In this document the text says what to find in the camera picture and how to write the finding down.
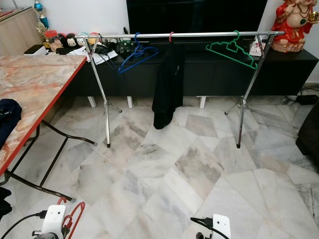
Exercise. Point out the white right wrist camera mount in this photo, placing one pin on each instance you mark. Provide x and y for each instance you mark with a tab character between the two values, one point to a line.
222	226

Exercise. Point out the wooden sideboard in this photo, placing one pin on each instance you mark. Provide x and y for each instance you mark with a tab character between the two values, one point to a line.
20	35

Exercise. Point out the black flat television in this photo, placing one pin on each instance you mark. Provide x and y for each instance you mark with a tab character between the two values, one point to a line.
194	15

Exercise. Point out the orange round plush toy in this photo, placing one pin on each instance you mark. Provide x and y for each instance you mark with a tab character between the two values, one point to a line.
93	39

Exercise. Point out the floral tissue box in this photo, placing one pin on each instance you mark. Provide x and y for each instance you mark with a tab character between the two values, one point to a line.
256	49

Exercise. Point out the black TV cabinet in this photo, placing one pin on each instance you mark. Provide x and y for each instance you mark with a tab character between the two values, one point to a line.
214	74

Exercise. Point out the white round plush toy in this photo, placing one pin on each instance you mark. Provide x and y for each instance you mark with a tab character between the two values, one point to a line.
82	40

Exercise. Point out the red laughing Buddha statue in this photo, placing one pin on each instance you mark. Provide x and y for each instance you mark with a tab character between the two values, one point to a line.
291	27

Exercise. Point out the black garment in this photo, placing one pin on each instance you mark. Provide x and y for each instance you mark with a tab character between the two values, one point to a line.
4	201
167	87

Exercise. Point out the black round plush toy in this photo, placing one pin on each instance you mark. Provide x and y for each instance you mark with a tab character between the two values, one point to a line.
69	41

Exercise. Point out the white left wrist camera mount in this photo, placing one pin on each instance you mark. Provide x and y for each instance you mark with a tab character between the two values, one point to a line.
57	219

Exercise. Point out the silver clothes rack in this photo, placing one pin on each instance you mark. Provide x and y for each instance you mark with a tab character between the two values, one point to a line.
204	35

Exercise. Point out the white papers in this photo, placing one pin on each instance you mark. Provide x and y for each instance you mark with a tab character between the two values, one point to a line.
102	56

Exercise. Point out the green plastic hanger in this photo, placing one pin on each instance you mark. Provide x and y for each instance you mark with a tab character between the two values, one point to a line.
235	47

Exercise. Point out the red lidded glass jar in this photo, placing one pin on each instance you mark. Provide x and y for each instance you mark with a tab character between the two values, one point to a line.
52	42

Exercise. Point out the red plastic hanger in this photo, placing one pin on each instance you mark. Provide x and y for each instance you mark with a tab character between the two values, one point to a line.
80	211
171	37

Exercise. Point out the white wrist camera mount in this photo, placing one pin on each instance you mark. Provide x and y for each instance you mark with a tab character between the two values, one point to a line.
222	226
57	219

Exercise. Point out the blue plastic hanger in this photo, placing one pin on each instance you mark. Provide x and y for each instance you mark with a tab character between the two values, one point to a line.
139	48

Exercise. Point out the marble table red edge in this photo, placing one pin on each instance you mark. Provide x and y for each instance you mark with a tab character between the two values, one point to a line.
35	84

